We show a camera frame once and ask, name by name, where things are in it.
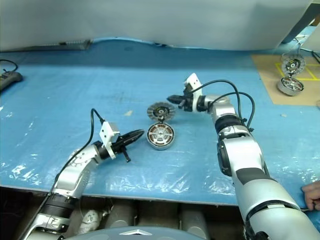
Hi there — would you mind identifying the dark grey slanted stand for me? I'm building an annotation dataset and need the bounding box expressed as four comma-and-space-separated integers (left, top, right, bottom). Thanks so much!
281, 0, 319, 45

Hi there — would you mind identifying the white crumpled object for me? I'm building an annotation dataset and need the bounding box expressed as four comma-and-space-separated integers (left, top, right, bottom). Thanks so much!
80, 209, 101, 233

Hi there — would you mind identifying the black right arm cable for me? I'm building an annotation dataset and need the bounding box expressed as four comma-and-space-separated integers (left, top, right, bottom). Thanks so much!
191, 79, 256, 132

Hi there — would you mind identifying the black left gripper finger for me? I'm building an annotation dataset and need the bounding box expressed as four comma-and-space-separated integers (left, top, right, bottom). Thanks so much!
123, 130, 146, 149
119, 129, 145, 142

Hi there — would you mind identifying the dark rounded grey shape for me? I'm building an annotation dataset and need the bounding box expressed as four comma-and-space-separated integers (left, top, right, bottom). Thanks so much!
109, 199, 139, 229
179, 203, 211, 239

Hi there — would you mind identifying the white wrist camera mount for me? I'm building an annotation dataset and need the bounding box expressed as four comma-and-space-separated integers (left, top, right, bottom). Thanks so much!
184, 72, 203, 111
99, 121, 121, 160

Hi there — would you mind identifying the assembled silver motor base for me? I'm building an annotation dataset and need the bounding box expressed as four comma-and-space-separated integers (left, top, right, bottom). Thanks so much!
276, 75, 306, 97

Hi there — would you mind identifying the blue plastic table cover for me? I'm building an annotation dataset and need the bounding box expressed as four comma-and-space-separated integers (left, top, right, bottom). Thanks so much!
0, 36, 320, 207

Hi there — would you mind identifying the brown cardboard sheet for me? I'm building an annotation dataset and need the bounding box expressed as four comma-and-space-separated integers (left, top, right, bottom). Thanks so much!
250, 53, 320, 106

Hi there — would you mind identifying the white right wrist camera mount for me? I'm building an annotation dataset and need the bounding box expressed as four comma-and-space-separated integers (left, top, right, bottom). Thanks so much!
184, 72, 203, 111

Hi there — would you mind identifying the person's bare hand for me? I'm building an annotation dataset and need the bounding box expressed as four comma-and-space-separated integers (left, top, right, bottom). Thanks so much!
300, 180, 320, 211

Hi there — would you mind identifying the white backdrop sheet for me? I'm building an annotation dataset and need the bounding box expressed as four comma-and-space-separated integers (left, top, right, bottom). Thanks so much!
0, 0, 316, 53

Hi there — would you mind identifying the thin white wire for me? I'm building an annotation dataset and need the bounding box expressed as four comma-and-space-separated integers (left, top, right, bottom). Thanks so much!
291, 34, 310, 55

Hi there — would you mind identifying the black-rimmed silver spoked rotor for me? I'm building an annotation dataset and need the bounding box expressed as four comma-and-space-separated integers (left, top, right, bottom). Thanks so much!
149, 124, 174, 146

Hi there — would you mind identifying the motor stator with copper windings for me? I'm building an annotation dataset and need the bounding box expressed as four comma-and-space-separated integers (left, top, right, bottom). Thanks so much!
145, 122, 177, 151

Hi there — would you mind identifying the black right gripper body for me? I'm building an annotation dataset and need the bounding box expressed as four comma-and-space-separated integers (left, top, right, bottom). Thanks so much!
178, 85, 195, 112

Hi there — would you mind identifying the grey robot torso with emblem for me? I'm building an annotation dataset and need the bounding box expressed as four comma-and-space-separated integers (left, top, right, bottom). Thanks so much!
74, 225, 204, 240

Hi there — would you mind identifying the black controller cable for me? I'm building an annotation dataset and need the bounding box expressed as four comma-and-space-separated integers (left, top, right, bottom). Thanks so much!
0, 59, 19, 74

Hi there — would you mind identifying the silver finned motor cover disc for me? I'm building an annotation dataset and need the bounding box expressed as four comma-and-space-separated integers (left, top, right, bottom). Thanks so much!
280, 51, 306, 76
146, 101, 177, 123

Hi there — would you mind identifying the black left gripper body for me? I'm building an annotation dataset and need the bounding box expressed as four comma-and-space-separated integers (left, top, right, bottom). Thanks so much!
110, 136, 132, 164

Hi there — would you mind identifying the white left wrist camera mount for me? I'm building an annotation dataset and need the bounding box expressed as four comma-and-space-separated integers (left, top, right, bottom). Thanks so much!
99, 121, 121, 160

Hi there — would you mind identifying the black handheld controller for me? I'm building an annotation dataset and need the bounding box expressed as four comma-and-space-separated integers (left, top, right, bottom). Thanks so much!
0, 71, 24, 92

